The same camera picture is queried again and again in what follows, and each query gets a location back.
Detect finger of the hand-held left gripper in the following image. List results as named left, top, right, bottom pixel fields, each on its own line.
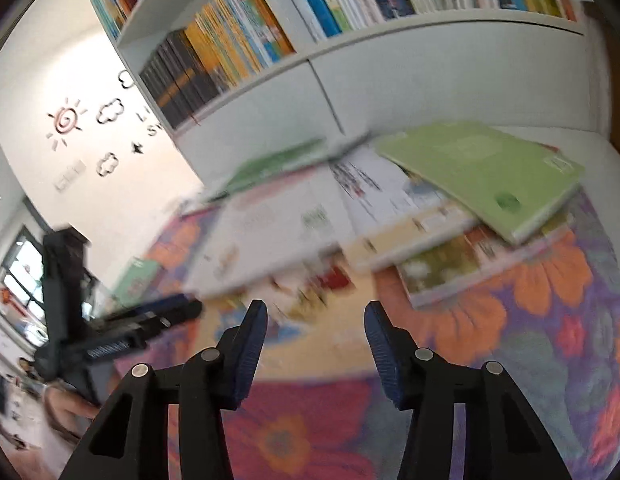
left=97, top=296, right=191, bottom=326
left=135, top=302, right=203, bottom=338

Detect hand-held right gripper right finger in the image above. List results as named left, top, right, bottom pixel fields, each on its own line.
left=365, top=301, right=573, bottom=480

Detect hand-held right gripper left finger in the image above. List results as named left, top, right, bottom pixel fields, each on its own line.
left=57, top=300, right=268, bottom=480

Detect cream sailing ship book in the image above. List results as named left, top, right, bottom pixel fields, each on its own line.
left=210, top=260, right=376, bottom=378

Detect white storybook with tan drawing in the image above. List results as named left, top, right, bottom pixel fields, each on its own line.
left=182, top=162, right=353, bottom=297

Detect forest rabbit cover book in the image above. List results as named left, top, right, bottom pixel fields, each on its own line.
left=396, top=220, right=576, bottom=310

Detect white book with black title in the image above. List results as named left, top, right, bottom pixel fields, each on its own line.
left=327, top=147, right=473, bottom=241

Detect dark green book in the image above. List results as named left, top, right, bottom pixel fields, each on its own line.
left=207, top=139, right=332, bottom=203

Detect light green book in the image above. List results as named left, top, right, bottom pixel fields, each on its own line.
left=374, top=121, right=587, bottom=247

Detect person's left forearm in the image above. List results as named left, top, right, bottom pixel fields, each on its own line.
left=42, top=380, right=103, bottom=443

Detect assorted cubby books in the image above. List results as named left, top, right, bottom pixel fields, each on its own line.
left=84, top=0, right=176, bottom=41

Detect black framed window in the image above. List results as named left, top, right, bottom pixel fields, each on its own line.
left=0, top=227, right=58, bottom=333

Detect cream yellow book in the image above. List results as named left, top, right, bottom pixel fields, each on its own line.
left=340, top=205, right=496, bottom=275

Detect floral printed cloth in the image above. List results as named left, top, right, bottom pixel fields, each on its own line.
left=105, top=190, right=620, bottom=480

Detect row of black volumes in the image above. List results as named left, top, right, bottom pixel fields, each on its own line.
left=139, top=30, right=231, bottom=131

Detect white bookshelf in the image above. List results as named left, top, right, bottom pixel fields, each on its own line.
left=80, top=0, right=611, bottom=186

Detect black wall sticker set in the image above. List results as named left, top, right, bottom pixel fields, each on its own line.
left=45, top=67, right=161, bottom=196

